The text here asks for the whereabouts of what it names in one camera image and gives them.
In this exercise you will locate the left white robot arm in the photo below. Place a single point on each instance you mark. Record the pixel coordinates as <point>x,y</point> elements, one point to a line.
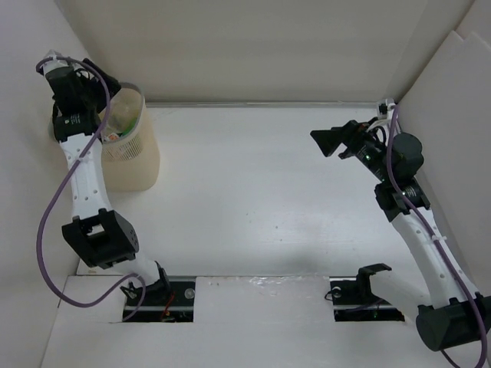
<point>101,237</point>

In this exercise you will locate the orange blue label clear bottle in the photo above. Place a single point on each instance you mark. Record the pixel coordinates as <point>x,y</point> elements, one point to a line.
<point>110,135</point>

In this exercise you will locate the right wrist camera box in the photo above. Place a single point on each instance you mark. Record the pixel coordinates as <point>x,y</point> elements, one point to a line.
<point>385,109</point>

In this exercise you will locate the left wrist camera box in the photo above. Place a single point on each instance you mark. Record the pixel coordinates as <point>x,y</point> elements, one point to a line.
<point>51,61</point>

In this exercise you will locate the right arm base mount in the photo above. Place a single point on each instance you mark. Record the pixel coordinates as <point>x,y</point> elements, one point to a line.
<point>353,300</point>

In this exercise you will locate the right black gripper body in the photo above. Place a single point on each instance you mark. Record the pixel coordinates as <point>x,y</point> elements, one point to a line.
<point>370,152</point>

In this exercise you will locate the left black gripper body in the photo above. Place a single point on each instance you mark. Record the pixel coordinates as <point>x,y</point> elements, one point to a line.
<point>94,96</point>

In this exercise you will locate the black cap small bottle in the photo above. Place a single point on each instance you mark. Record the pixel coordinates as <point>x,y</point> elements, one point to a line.
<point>121,112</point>

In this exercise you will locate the beige bin with grey rim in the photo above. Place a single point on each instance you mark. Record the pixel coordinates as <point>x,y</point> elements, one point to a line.
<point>132,163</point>

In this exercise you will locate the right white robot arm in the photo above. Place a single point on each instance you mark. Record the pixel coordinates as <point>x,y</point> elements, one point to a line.
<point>451,312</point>

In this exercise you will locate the aluminium frame rail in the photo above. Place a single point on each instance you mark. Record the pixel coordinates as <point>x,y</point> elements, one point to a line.
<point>245,191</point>

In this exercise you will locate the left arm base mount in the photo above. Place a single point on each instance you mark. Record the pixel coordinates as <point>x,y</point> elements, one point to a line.
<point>175,307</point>

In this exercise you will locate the green soda bottle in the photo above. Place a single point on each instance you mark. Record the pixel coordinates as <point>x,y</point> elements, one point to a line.
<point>129,127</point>

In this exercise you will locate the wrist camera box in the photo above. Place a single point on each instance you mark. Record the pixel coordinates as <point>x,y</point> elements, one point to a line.
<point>51,61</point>
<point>385,109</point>

